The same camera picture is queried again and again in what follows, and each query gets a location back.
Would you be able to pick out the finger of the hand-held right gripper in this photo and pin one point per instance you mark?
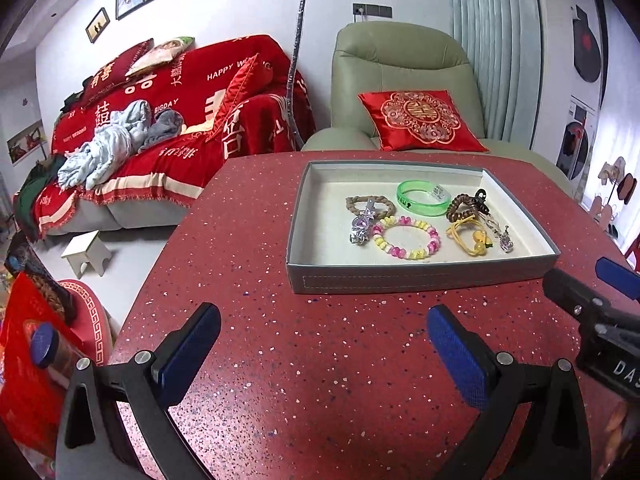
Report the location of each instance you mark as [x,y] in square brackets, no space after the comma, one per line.
[622,280]
[565,290]

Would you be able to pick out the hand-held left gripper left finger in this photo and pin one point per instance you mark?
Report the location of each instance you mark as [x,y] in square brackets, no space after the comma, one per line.
[192,355]

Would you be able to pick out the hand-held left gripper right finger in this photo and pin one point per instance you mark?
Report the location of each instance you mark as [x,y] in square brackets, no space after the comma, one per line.
[457,355]

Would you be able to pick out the silver hair clip purple stones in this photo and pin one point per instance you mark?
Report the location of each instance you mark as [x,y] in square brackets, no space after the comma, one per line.
[361,230]

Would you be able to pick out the grey jewelry tray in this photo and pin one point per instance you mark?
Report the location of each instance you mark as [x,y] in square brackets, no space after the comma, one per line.
[330,240]

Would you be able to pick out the shoe rack with slippers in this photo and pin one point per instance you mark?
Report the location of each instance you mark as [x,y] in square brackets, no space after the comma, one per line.
[620,185]

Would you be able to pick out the blue capped bottle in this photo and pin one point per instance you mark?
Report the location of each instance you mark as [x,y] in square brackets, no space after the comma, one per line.
[44,345]

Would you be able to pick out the white small stool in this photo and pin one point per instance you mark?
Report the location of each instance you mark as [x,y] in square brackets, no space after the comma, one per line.
[85,250]

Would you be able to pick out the grey sofa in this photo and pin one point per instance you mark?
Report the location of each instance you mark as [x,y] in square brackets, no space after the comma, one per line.
[130,212]

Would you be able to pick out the dark woven bag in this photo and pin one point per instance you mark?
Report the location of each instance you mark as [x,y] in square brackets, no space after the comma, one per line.
[40,275]

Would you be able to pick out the red bag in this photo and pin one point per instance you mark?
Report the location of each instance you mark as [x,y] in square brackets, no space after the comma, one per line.
[20,360]

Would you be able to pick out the sofa with red blanket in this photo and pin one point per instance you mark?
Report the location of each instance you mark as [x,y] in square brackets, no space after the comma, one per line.
[200,160]

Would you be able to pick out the red embroidered cushion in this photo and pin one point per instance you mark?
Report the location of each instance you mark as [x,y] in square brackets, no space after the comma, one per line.
[425,120]

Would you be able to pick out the light blue clothes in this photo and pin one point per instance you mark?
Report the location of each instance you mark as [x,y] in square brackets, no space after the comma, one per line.
[105,150]

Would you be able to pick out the dark green clothes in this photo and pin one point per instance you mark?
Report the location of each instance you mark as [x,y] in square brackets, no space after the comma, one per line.
[30,195]

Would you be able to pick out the grey cloth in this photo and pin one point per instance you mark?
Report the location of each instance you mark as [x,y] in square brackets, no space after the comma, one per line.
[165,127]

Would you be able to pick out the pale green curtain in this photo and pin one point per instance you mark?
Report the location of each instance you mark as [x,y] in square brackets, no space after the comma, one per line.
[490,35]

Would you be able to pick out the red satin pillow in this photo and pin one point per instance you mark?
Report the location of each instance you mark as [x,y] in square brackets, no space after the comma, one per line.
[240,90]

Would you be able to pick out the pale green armchair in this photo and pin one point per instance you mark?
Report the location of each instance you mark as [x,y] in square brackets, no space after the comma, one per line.
[400,60]

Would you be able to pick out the red lettered pillow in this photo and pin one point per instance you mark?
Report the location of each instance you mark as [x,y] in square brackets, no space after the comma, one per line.
[107,77]

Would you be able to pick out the photo print pillow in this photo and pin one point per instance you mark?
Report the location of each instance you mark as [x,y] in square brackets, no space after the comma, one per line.
[160,55]

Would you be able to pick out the small framed photo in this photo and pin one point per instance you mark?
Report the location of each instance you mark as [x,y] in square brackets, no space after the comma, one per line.
[97,25]

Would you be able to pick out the black red wall decal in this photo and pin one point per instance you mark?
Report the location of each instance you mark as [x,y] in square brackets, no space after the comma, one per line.
[587,45]
[572,145]

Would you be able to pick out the wall poster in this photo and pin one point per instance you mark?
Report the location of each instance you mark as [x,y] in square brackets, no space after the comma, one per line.
[25,142]

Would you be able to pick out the dark wall socket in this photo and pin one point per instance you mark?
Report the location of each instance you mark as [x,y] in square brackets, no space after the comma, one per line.
[372,9]

